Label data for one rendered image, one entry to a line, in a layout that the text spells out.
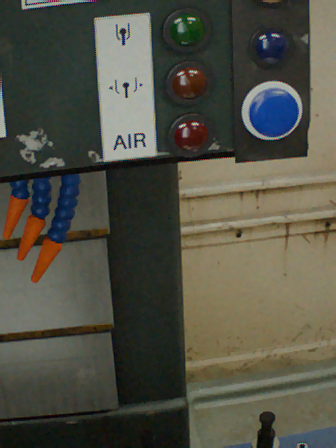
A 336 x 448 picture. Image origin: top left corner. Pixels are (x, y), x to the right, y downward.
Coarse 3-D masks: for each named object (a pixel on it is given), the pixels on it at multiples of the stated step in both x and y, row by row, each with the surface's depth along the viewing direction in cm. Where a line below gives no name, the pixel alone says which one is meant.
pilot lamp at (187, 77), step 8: (184, 72) 47; (192, 72) 47; (200, 72) 48; (176, 80) 48; (184, 80) 47; (192, 80) 47; (200, 80) 48; (176, 88) 48; (184, 88) 48; (192, 88) 48; (200, 88) 48; (184, 96) 48; (192, 96) 48
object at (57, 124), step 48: (0, 0) 44; (96, 0) 45; (144, 0) 45; (192, 0) 46; (0, 48) 45; (48, 48) 46; (48, 96) 47; (96, 96) 48; (0, 144) 48; (48, 144) 49; (96, 144) 49
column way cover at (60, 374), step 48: (0, 192) 118; (96, 192) 120; (0, 240) 121; (96, 240) 125; (0, 288) 126; (48, 288) 127; (96, 288) 129; (0, 336) 130; (48, 336) 131; (96, 336) 133; (0, 384) 135; (48, 384) 136; (96, 384) 138
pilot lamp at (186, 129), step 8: (184, 128) 49; (192, 128) 49; (200, 128) 49; (176, 136) 49; (184, 136) 49; (192, 136) 49; (200, 136) 49; (176, 144) 49; (184, 144) 49; (192, 144) 49; (200, 144) 49
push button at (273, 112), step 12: (264, 96) 48; (276, 96) 48; (288, 96) 49; (252, 108) 49; (264, 108) 49; (276, 108) 49; (288, 108) 49; (252, 120) 49; (264, 120) 49; (276, 120) 49; (288, 120) 49; (264, 132) 49; (276, 132) 50
